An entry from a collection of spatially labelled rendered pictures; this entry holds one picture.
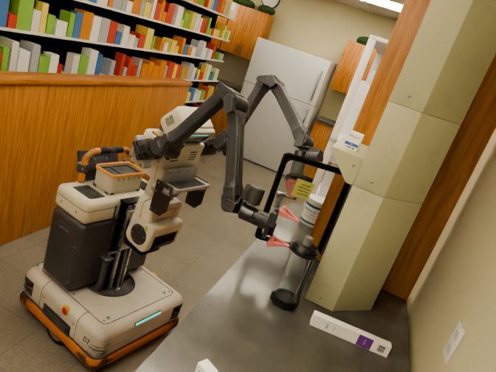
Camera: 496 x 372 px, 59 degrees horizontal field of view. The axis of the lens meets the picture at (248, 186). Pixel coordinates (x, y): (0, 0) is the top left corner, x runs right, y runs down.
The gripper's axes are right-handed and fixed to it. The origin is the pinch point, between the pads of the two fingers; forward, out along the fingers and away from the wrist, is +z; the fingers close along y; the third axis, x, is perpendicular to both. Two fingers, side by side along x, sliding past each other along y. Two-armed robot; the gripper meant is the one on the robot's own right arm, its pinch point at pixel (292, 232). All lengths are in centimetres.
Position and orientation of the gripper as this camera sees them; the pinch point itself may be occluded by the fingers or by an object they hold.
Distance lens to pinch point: 150.7
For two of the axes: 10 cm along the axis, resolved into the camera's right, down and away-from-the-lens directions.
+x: 3.1, -1.9, 9.3
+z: 9.0, 3.8, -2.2
